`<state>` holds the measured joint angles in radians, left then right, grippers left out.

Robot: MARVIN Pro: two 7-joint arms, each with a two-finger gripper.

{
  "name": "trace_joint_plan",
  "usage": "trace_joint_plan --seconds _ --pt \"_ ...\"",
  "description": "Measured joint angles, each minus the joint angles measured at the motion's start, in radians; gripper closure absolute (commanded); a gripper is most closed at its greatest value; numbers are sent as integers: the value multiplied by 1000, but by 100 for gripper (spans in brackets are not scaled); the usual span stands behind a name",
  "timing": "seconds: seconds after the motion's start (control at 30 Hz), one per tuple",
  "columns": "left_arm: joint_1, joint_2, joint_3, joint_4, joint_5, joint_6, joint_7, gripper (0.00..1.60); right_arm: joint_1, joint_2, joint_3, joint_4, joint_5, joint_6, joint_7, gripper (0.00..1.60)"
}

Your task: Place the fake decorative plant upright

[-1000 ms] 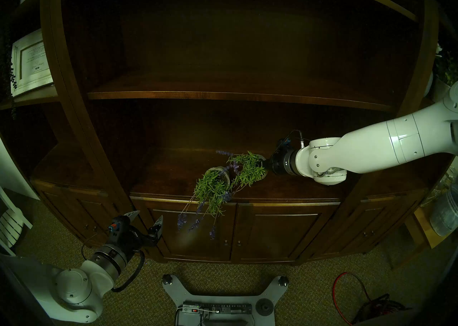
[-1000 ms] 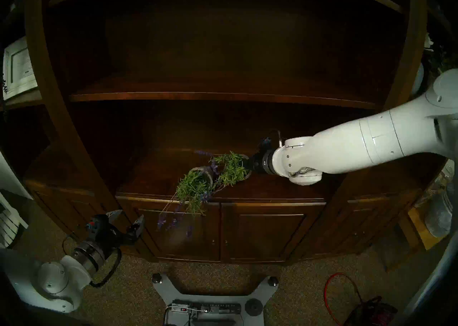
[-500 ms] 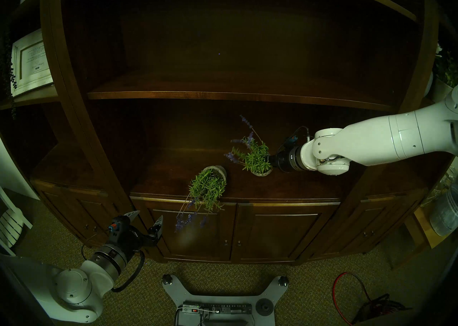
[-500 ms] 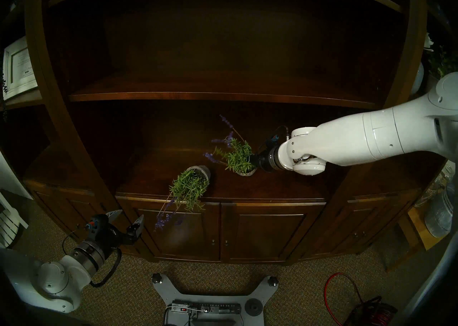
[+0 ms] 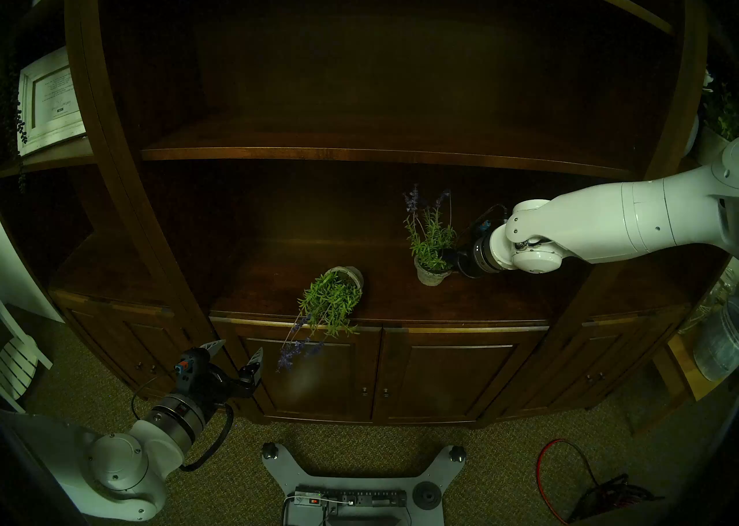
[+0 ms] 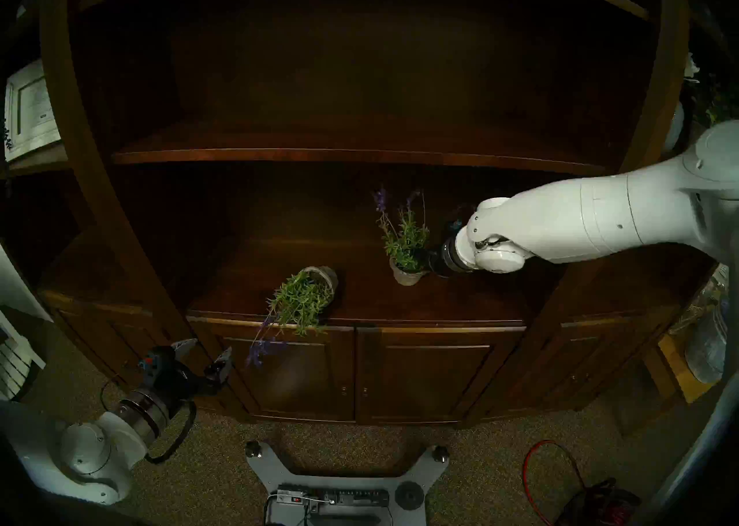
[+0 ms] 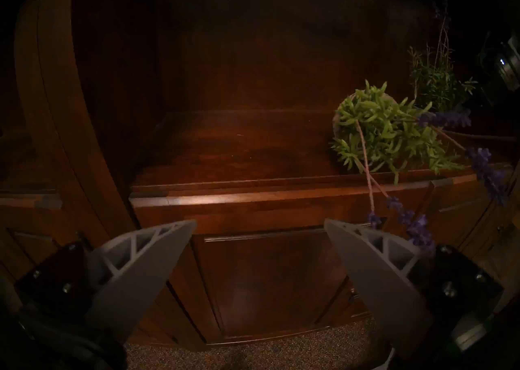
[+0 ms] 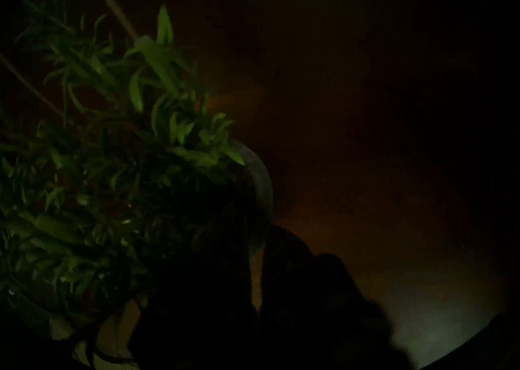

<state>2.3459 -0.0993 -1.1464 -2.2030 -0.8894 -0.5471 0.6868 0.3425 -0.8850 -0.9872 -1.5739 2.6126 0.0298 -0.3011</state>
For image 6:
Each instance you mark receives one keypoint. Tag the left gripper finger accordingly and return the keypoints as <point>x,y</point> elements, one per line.
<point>183,347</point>
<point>221,367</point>

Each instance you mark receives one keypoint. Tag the white round vase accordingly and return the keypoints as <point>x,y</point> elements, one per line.
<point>674,129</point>

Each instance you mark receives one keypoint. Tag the black base knob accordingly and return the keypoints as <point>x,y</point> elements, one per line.
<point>440,453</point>
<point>252,448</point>

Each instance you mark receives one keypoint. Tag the green plant in white pot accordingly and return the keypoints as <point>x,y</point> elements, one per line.
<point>716,104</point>

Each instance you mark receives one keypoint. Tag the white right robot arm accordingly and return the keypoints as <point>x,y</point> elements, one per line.
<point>577,218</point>

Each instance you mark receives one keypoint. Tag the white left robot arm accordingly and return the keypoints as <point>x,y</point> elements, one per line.
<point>86,458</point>

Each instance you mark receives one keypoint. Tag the white framed certificate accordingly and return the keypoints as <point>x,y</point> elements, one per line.
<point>32,109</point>

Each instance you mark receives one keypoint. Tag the fake lavender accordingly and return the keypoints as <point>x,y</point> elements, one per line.
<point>407,242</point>
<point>300,299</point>

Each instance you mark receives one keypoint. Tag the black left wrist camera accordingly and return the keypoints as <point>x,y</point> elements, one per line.
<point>155,363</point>

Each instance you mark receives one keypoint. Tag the dark wooden shelf cabinet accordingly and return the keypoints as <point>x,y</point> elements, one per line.
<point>346,97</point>

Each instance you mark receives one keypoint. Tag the wooden cabinet door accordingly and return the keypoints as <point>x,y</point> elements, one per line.
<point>312,386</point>
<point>439,380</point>

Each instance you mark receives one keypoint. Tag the white slatted wooden chair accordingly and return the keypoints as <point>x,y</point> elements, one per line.
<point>11,357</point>

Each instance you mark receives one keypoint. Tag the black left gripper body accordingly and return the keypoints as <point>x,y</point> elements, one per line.
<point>187,385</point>

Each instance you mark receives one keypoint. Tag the black round disk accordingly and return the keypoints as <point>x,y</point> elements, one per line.
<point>409,496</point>

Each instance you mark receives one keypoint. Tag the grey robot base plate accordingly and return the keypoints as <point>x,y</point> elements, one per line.
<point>265,467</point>

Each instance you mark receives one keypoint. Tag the black power strip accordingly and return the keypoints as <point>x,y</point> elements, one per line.
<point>346,497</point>

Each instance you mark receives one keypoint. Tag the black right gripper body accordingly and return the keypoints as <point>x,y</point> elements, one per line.
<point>437,262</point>

